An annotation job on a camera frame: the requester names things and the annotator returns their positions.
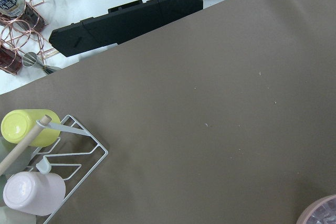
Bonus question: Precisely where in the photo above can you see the yellow cup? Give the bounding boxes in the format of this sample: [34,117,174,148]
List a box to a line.
[1,109,61,147]

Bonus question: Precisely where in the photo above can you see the pink cup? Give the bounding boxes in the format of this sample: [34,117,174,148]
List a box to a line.
[3,172,66,216]

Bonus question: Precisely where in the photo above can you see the pink bowl of ice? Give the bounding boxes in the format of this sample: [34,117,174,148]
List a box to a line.
[296,195,335,224]

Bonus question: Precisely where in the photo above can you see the black long bar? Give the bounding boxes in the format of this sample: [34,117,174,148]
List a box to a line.
[49,0,203,57]

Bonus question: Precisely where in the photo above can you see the steel jigger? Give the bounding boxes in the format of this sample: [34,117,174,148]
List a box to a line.
[22,52,61,74]

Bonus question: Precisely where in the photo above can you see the white wire cup rack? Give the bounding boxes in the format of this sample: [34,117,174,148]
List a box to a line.
[0,114,109,224]

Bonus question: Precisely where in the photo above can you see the copper wire bottle rack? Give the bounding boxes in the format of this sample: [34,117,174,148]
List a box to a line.
[1,0,58,76]

